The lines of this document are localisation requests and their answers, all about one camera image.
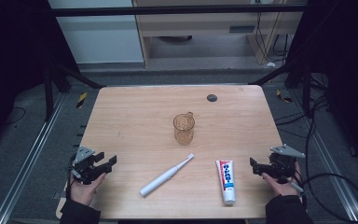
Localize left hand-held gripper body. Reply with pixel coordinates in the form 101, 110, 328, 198
69, 145, 107, 186

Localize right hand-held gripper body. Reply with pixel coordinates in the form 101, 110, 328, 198
261, 143, 307, 185

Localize white toothpaste tube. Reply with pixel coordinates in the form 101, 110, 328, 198
214, 159, 237, 206

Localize white electric toothbrush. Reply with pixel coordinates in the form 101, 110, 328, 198
138, 152, 196, 199

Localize amber transparent cup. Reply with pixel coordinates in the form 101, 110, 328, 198
172, 110, 197, 147

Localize person's right hand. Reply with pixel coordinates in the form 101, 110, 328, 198
261, 161, 303, 198

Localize person's left hand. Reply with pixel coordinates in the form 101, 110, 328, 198
69, 172, 107, 207

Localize yellow black striped tape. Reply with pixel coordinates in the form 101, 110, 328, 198
76, 91, 89, 109
275, 89, 294, 104

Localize black metal stand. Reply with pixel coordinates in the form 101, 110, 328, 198
247, 58, 314, 119
42, 60, 105, 123

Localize white cabinet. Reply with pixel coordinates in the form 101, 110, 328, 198
47, 0, 145, 65

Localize black curtain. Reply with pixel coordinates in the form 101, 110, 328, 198
0, 0, 79, 157
286, 0, 358, 174

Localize light wooden desk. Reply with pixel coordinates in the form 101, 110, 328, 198
131, 0, 309, 68

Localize black horizontal bar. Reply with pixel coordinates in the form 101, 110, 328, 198
48, 4, 309, 18

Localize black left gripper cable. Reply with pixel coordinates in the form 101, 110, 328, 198
65, 153, 77, 201

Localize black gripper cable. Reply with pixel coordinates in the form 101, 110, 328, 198
290, 169, 308, 204
65, 153, 77, 201

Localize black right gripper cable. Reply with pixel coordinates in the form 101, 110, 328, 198
290, 169, 308, 204

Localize aluminium floor rail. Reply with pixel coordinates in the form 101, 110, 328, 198
0, 92, 68, 224
291, 89, 358, 223

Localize black looped cable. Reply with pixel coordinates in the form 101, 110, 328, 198
302, 118, 358, 224

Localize bundle of black cables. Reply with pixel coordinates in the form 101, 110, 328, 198
274, 73, 332, 139

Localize thin black cable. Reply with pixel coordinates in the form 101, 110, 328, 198
5, 105, 27, 127

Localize black hanging cables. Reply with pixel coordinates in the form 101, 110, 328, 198
254, 11, 294, 63

